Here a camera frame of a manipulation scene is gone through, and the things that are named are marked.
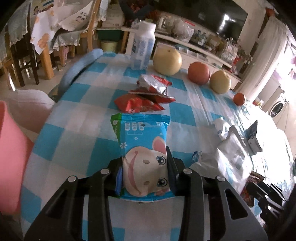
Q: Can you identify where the dark wooden chair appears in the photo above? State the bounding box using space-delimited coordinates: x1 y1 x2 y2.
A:
1 1 39 88

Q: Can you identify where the red apple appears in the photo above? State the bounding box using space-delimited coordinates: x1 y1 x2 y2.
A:
187 62 210 85

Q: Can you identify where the red brown snack packet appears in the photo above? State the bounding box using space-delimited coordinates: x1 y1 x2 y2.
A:
240 171 265 207

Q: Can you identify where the white plastic mailer bag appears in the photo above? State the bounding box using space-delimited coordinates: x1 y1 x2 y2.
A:
190 118 253 194

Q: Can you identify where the small orange tangerine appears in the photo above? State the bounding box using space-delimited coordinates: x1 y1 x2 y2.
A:
233 92 245 106

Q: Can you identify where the green waste basket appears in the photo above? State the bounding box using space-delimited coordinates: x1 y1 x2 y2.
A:
101 41 118 53

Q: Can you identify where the white washing machine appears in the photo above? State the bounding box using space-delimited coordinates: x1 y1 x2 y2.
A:
268 92 288 125

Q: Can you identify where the red white snack wrapper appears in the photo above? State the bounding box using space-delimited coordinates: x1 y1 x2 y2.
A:
130 74 172 95

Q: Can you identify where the wooden dining chair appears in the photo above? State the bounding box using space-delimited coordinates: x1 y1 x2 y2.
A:
52 1 109 67

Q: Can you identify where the black flat television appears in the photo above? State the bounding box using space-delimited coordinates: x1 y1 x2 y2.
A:
159 0 248 40

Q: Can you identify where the white TV cabinet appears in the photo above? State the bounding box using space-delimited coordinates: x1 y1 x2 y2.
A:
121 25 242 90

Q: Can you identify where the blue cartoon snack packet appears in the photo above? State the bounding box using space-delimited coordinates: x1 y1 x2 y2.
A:
110 113 172 202

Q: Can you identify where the pink plastic trash bin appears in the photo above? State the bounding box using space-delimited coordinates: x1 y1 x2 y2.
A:
0 101 34 215

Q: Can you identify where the dining table with cloth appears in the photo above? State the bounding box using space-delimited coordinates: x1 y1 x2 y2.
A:
30 1 94 79

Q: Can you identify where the white blue milk bottle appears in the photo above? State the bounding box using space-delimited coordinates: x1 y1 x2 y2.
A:
130 21 156 70

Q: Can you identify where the blue white checkered tablecloth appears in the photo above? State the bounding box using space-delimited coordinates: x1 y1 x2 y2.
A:
21 53 295 232

